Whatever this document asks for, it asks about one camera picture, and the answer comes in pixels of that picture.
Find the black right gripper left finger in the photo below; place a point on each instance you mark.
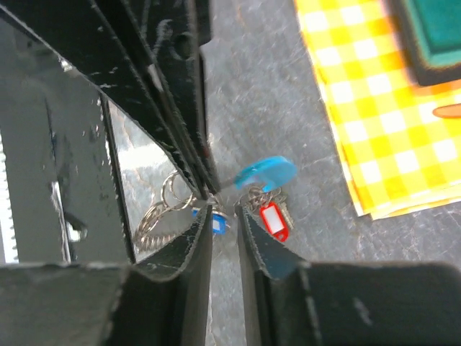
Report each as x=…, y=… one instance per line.
x=162, y=300

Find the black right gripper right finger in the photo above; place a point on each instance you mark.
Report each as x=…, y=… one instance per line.
x=289, y=300

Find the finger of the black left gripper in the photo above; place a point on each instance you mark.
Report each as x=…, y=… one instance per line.
x=155, y=72
x=72, y=29

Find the red key tag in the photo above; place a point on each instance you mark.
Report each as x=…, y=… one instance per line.
x=274, y=221

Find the blue key tag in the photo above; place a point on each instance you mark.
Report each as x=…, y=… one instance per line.
x=219, y=221

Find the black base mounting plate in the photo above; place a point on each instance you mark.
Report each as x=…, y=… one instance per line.
x=61, y=161

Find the yellow checkered cloth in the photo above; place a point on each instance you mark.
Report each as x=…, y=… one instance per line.
x=397, y=156

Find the gold knife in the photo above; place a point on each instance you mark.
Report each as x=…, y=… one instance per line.
x=448, y=111

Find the black teal square plate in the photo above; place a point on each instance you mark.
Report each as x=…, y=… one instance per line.
x=430, y=33

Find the grey slotted cable duct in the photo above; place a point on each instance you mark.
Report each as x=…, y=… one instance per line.
x=8, y=237

